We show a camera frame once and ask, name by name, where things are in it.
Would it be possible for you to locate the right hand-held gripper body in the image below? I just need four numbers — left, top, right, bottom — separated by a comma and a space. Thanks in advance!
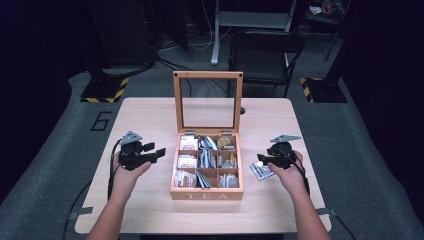
265, 134, 303, 170

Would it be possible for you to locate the white metal desk frame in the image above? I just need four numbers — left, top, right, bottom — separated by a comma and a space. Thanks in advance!
210, 0, 298, 66

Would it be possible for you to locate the black stand with hazard-striped base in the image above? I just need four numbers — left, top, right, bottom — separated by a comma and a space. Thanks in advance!
298, 19, 355, 104
80, 0, 130, 104

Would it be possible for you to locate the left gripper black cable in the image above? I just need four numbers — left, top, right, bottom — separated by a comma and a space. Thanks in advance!
62, 139, 124, 240

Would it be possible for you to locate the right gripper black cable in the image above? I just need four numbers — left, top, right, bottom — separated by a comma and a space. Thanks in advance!
282, 149, 358, 240

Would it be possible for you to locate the black folding chair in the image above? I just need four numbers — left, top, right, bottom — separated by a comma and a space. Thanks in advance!
227, 30, 306, 99

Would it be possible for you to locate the grey patterned tea sachet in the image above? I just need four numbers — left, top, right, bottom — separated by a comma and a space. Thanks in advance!
249, 160, 275, 182

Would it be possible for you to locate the bundle of floor cables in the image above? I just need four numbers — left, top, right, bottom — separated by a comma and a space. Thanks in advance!
156, 19, 234, 98

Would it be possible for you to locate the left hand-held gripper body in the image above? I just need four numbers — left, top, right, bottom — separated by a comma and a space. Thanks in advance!
117, 130, 158, 172

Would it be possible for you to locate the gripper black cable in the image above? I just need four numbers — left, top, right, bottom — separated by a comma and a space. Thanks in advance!
62, 139, 124, 240
282, 149, 358, 240

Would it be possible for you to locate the dark cart with clutter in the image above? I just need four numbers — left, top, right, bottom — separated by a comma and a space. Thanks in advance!
296, 0, 352, 63

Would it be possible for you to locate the stack of blue-grey tea packets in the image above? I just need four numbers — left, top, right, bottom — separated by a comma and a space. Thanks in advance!
195, 134, 219, 189

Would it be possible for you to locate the person's left hand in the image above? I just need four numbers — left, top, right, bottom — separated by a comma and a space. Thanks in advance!
111, 151, 153, 199

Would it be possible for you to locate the wooden tea box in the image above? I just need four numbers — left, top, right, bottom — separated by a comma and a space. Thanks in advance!
169, 70, 245, 202

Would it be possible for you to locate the grey tape strip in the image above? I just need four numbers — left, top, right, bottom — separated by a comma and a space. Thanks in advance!
314, 206, 338, 218
68, 206, 94, 221

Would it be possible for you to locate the stack of white tea packets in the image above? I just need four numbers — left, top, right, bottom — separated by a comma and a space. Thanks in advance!
173, 134, 199, 189

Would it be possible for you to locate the person's right hand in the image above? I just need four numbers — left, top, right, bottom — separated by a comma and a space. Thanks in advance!
267, 150, 306, 195

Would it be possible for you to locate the dark equipment cabinet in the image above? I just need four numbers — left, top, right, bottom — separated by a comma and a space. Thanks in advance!
84, 0, 159, 69

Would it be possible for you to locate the stack of silver tea packets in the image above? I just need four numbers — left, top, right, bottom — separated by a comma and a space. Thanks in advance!
217, 136, 240, 189

